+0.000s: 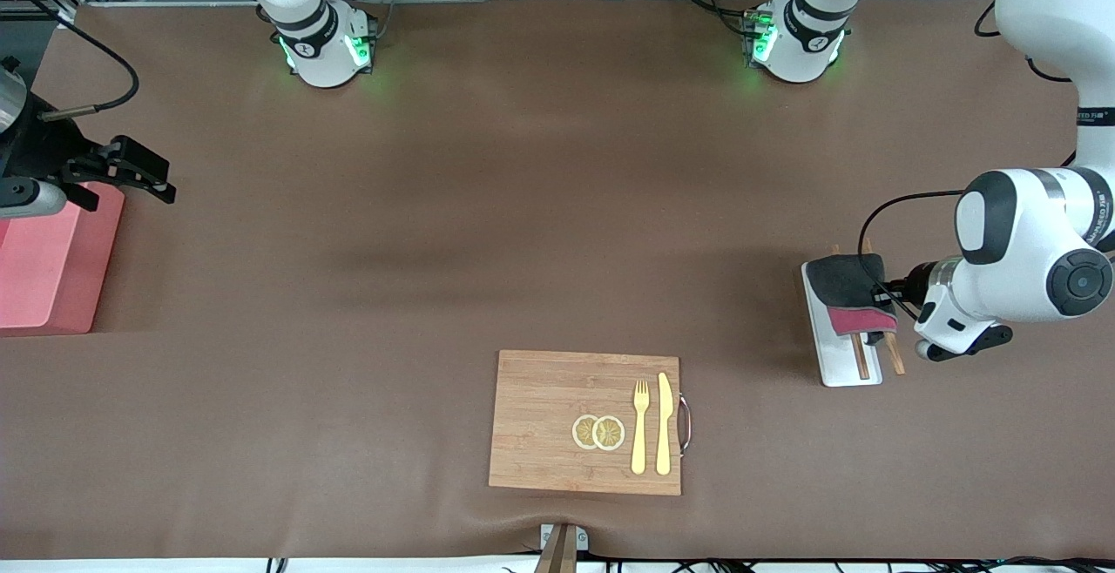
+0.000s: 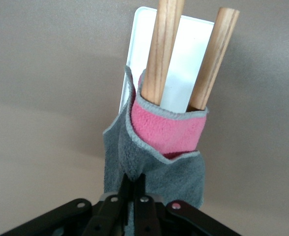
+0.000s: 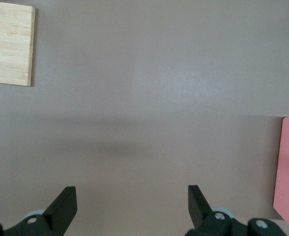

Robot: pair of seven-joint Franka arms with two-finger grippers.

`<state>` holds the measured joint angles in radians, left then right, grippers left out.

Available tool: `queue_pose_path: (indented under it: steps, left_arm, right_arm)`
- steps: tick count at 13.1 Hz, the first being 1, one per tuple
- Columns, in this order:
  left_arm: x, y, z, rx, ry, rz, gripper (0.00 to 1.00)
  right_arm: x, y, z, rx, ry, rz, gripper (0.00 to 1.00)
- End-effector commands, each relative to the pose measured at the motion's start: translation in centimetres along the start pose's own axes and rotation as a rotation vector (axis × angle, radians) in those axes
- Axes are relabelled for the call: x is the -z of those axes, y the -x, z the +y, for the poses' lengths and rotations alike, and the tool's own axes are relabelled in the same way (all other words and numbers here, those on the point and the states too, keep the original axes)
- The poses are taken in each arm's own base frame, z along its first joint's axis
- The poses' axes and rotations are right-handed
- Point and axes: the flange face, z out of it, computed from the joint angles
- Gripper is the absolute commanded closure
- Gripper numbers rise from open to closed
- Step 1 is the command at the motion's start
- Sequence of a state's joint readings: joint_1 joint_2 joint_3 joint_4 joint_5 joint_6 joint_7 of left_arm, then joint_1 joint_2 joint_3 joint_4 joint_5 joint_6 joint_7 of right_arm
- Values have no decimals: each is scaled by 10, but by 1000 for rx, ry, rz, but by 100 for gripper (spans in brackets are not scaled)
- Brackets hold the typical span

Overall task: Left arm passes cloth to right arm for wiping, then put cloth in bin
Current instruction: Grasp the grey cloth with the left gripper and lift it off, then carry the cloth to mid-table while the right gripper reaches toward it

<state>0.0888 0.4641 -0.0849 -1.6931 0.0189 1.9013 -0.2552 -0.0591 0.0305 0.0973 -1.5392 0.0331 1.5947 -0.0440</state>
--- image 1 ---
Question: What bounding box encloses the grey and pink cloth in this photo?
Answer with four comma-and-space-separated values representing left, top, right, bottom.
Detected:
806, 253, 899, 338

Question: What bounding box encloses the white rectangular tray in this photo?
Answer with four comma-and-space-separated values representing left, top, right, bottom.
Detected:
801, 260, 883, 388

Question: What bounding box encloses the pink plastic bin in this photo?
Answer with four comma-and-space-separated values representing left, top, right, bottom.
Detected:
0, 181, 125, 335

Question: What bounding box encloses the yellow plastic knife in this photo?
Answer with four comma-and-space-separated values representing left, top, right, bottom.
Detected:
656, 372, 674, 476

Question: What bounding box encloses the yellow plastic fork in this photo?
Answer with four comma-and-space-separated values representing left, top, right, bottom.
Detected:
631, 379, 652, 475

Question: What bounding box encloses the bamboo cutting board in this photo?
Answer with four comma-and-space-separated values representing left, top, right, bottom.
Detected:
488, 349, 694, 497

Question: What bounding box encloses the wooden strip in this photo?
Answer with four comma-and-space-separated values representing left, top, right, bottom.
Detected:
533, 525, 578, 573

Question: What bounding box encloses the white table edge bracket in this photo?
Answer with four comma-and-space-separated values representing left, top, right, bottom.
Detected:
540, 523, 590, 555

